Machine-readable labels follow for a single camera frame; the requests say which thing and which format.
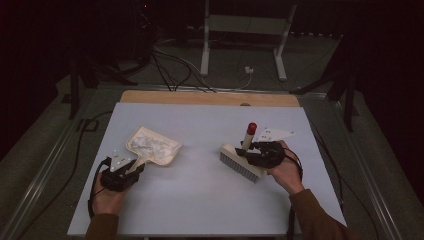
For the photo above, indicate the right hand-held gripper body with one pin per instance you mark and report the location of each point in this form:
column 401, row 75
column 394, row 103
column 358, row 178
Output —
column 270, row 156

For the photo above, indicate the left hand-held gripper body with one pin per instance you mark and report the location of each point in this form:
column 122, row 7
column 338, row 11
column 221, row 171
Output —
column 115, row 181

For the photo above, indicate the cream dustpan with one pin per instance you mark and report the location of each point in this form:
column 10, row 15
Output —
column 141, row 160

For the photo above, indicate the pile of white paper scraps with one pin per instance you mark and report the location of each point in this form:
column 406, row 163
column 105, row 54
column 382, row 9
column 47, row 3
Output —
column 150, row 145

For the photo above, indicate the person's left hand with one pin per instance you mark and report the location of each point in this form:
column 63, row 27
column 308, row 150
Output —
column 106, row 201

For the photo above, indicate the person's right hand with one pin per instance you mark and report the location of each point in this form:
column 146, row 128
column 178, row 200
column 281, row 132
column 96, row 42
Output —
column 288, row 175

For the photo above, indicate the pale blue table mat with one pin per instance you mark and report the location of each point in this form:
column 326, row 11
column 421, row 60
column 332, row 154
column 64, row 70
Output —
column 200, row 203

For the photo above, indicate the wooden table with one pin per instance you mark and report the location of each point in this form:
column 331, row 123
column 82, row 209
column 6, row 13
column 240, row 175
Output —
column 200, row 98

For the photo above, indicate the white power adapter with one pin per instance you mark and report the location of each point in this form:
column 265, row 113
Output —
column 249, row 69

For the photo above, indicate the black tripod stand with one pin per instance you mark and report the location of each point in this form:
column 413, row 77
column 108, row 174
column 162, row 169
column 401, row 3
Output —
column 74, row 93
column 349, row 106

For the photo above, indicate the white metal stand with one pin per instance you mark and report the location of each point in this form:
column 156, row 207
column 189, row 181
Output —
column 204, row 50

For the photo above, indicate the dark equipment rack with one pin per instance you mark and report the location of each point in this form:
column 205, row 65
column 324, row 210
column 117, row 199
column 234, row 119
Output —
column 145, row 30

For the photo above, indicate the metal floor rail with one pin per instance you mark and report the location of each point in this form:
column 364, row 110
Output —
column 50, row 153
column 366, row 173

